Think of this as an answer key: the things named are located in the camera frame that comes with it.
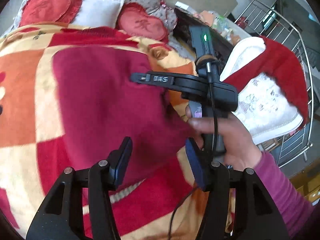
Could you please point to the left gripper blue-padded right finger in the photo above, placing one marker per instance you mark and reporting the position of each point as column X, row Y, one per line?
column 256, row 214

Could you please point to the red heart pillow right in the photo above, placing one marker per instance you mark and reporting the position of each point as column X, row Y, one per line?
column 135, row 21

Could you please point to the right forearm magenta sleeve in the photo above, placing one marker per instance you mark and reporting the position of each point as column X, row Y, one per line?
column 293, row 207

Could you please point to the maroon fleece garment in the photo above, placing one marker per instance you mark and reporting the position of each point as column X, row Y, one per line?
column 100, row 106

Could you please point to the white small pillow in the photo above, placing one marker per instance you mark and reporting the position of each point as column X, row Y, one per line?
column 98, row 13

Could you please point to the orange cream patterned blanket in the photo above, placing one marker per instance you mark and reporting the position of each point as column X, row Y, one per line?
column 33, row 150

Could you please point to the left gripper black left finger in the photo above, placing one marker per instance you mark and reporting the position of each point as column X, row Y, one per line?
column 60, row 216

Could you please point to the red white folded blanket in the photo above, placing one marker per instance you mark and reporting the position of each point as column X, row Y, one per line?
column 261, row 101

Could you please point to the person's right hand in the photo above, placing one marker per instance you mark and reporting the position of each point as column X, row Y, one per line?
column 241, row 152

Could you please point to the red heart pillow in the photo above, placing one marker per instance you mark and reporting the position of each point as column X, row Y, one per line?
column 135, row 21
column 62, row 11

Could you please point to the red heart pillow left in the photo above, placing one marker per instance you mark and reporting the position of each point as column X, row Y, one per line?
column 62, row 11

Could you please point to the metal stair railing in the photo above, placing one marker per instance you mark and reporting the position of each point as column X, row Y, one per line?
column 292, row 72

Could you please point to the dark carved wooden headboard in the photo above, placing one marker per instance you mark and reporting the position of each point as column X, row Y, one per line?
column 201, row 38

